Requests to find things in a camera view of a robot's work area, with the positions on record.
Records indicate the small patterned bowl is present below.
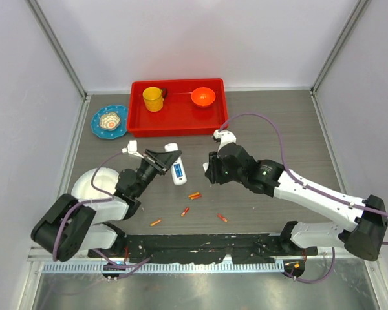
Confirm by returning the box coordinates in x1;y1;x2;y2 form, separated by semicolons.
99;112;122;131

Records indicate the yellow mug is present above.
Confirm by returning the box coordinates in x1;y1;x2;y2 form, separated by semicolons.
142;87;168;112

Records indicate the white remote control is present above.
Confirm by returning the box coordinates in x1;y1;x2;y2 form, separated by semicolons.
164;143;187;185

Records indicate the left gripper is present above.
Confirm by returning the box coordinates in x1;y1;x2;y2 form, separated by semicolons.
134;149;181;198

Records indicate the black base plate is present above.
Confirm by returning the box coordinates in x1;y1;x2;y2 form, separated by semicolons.
101;234;318;265

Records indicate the orange bowl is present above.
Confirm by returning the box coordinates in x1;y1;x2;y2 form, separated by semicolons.
191;87;216;108

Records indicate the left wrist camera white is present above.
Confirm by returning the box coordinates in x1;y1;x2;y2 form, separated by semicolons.
122;140;144;158

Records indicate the blue dotted plate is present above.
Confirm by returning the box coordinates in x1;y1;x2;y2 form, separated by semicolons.
91;104;128;140

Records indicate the red plastic tray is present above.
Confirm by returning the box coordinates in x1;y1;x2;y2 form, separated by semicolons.
127;78;228;138

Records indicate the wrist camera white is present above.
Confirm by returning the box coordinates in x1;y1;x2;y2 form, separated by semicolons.
212;130;237;150
122;140;144;158

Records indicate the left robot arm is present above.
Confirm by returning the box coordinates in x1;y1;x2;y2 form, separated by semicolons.
30;149;182;262

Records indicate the aluminium frame rail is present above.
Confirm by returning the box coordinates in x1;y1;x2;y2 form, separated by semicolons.
28;245;88;261

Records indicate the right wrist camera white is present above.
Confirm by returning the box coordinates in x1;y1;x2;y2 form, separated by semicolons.
212;130;237;150

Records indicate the white slotted cable duct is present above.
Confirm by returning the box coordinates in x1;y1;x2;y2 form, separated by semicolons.
42;260;284;274

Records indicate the white paper plate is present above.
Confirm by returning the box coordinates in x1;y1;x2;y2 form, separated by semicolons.
71;167;119;200

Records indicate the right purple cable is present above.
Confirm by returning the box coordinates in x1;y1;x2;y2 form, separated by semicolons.
218;112;388;284

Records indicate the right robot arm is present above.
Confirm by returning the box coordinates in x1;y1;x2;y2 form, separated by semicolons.
203;143;388;261

